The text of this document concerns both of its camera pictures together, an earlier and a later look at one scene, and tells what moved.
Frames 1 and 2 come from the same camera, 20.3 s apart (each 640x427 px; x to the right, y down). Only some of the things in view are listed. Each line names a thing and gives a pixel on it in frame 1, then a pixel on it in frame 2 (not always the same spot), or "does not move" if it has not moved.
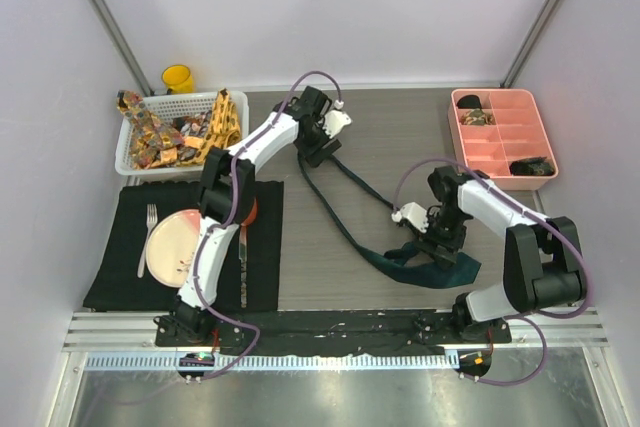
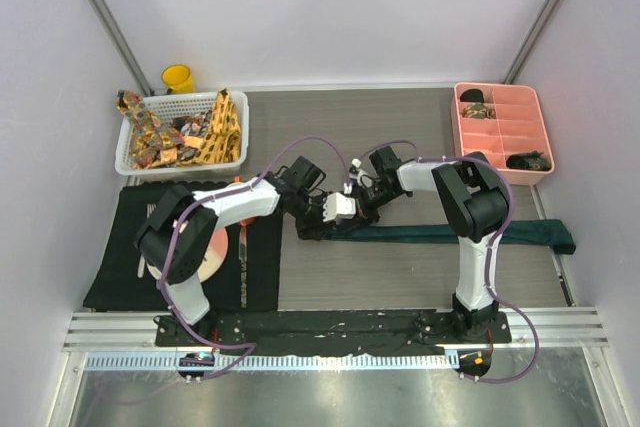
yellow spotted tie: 223,130 does not move
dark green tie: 392,263 to 539,232
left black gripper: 314,156 to 317,229
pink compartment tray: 501,133 does not move
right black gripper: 429,242 to 362,205
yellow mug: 178,78 does not move
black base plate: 328,331 does not move
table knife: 243,245 does not move
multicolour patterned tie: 154,144 does not move
